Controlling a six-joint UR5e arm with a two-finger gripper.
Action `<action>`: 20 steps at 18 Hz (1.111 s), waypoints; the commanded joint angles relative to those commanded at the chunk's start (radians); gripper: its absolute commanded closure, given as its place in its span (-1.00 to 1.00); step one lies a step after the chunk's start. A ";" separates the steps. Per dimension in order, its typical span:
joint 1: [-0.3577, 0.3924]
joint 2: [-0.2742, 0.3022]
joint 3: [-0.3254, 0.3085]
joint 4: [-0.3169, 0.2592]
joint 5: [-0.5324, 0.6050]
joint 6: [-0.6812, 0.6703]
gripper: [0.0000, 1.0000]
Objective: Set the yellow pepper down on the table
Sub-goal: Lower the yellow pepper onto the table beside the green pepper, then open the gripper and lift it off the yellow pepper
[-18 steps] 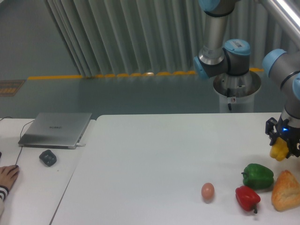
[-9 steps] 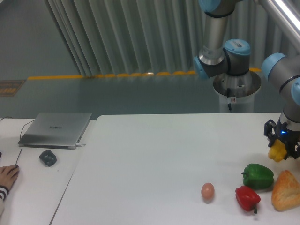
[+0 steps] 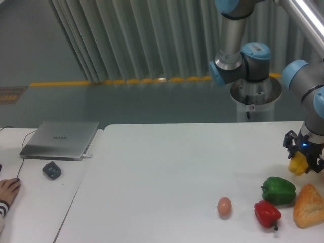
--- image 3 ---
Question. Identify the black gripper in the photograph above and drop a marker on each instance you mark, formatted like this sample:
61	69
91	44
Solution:
301	143

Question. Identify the yellow bell pepper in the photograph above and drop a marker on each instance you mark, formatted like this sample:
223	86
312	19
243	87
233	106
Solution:
298	164

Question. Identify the striped sleeve forearm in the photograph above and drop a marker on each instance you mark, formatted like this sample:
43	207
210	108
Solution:
4	207

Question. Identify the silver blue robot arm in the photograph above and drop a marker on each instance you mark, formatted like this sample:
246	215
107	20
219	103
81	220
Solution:
303	80

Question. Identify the green bell pepper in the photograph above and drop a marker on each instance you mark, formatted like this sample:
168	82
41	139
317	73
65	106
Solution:
278	191

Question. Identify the red bell pepper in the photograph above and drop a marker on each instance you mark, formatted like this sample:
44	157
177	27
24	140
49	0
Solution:
267	214

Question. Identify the person's bare hand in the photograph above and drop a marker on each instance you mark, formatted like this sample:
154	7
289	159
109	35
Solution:
9	190

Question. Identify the golden bread loaf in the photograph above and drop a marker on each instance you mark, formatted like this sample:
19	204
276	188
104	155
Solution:
308	208

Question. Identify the brown egg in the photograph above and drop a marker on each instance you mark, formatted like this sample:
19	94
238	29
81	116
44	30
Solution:
224	206

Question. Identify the silver closed laptop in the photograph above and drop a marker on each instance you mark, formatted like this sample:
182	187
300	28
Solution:
66	141

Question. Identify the small black plastic holder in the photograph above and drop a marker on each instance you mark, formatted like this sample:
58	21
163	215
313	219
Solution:
52	170

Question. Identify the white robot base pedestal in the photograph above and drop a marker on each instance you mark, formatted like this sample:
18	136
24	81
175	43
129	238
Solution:
255	102

